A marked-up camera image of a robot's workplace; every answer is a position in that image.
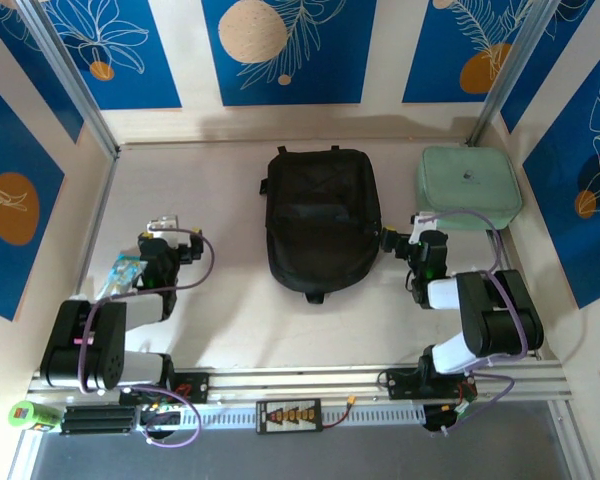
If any black backpack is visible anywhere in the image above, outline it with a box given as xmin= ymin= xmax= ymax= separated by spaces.
xmin=259 ymin=144 xmax=384 ymax=305

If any colourful blue snack packet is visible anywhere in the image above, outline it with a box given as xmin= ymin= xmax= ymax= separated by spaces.
xmin=95 ymin=252 xmax=149 ymax=301

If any mint green zip case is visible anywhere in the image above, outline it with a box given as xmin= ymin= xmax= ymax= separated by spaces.
xmin=413 ymin=145 xmax=525 ymax=232

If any black ribbed battery box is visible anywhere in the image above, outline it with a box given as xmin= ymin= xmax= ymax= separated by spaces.
xmin=60 ymin=404 xmax=137 ymax=436

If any black power distribution board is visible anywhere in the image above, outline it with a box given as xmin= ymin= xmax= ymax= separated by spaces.
xmin=255 ymin=398 xmax=324 ymax=434

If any green drink can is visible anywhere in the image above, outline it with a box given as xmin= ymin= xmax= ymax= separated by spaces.
xmin=7 ymin=398 xmax=64 ymax=432

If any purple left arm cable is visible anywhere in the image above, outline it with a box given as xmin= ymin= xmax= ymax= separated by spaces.
xmin=78 ymin=227 xmax=216 ymax=447

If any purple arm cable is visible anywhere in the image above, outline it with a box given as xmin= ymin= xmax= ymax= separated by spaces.
xmin=427 ymin=209 xmax=529 ymax=436
xmin=78 ymin=227 xmax=216 ymax=447

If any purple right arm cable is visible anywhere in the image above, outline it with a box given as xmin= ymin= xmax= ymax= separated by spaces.
xmin=427 ymin=209 xmax=529 ymax=436

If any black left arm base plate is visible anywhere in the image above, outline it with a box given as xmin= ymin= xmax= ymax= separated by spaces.
xmin=118 ymin=370 xmax=211 ymax=407

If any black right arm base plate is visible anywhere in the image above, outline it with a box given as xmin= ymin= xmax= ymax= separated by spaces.
xmin=384 ymin=367 xmax=479 ymax=401

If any red wire with yellow plug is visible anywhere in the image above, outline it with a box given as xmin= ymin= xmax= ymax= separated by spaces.
xmin=319 ymin=394 xmax=359 ymax=431

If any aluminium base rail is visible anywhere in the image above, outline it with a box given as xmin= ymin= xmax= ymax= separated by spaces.
xmin=27 ymin=362 xmax=574 ymax=401

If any slotted grey cable duct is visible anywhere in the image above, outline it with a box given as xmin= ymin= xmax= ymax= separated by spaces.
xmin=137 ymin=402 xmax=426 ymax=429

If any aluminium corner post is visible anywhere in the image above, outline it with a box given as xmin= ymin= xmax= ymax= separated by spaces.
xmin=467 ymin=0 xmax=564 ymax=146
xmin=17 ymin=0 xmax=121 ymax=159

